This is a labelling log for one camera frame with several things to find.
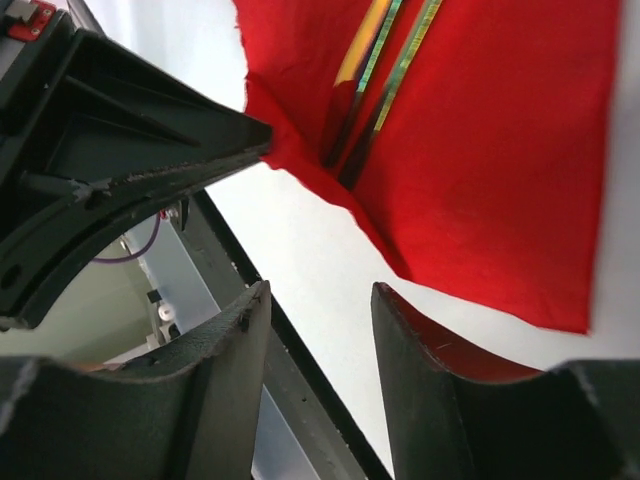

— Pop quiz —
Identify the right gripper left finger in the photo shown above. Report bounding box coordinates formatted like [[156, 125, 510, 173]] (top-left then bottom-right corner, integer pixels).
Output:
[[1, 281, 271, 479]]

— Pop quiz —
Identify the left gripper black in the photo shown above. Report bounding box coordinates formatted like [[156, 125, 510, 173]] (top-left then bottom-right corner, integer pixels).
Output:
[[1, 1, 272, 330]]

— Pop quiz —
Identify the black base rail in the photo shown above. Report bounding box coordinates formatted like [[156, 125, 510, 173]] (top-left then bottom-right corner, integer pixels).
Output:
[[179, 192, 389, 479]]

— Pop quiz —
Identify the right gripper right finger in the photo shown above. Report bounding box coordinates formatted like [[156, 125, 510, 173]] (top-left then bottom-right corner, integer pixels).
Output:
[[371, 283, 639, 479]]

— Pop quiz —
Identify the red paper napkin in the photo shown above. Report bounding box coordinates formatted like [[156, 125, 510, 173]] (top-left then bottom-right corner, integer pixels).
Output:
[[235, 1, 633, 368]]

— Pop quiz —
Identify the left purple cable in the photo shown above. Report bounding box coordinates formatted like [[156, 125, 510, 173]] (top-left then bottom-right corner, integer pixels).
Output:
[[94, 214, 166, 266]]

